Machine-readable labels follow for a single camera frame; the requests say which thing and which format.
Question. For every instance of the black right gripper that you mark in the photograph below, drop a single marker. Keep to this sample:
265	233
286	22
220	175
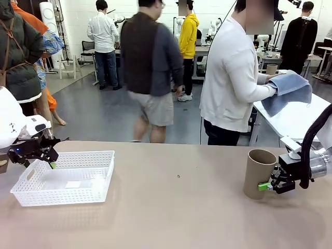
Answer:
290	164

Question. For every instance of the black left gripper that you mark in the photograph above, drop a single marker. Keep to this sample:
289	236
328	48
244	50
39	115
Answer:
19	154

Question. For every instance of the white perforated plastic basket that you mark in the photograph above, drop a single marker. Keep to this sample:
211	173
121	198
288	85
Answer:
77	160

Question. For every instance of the blue grey towel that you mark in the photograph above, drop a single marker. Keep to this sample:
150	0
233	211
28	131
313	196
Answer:
290	90

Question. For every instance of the tall mint green cup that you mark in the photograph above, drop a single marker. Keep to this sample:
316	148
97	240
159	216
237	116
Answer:
287	72

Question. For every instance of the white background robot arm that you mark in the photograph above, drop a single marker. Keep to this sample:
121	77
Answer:
262	39
179	26
118	19
214	26

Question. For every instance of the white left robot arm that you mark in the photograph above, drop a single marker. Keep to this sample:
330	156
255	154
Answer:
7	116

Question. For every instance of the person's left forearm white sleeve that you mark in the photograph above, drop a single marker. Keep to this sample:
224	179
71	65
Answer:
262	78

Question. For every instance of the person's right forearm white sleeve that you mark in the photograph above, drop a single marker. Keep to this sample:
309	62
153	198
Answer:
264	92

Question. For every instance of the person's left hand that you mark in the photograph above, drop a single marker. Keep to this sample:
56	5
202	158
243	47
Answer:
275	76

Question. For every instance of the brown cardboard box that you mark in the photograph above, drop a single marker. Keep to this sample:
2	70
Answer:
3	166

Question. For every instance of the white side table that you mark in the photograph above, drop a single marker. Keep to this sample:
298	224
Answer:
293	122

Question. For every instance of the white wooden step stool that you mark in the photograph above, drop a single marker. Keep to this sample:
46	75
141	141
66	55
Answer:
68	66

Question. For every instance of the person in green jacket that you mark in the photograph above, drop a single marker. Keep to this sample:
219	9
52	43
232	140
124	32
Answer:
18	52

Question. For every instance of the mannequin in orange clothes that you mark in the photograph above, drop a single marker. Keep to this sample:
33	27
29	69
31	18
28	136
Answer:
52	42

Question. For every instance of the black office chair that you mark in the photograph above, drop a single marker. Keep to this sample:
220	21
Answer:
86	49

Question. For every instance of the person in white sweater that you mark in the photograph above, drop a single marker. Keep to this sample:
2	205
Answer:
228	77

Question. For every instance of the long background workbench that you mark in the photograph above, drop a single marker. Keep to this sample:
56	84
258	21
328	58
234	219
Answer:
269	55

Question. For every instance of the person in white shirt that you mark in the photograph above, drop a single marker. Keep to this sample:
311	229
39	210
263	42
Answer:
102	33

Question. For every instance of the person in brown vest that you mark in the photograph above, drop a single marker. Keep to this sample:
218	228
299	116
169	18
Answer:
147	52

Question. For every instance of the person in black sweater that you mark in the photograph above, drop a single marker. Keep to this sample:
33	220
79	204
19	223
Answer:
298	41

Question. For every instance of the person in yellow hoodie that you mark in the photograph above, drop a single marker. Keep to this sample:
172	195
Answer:
188	36

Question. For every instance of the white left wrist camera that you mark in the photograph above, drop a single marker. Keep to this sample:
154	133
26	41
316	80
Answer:
36	124

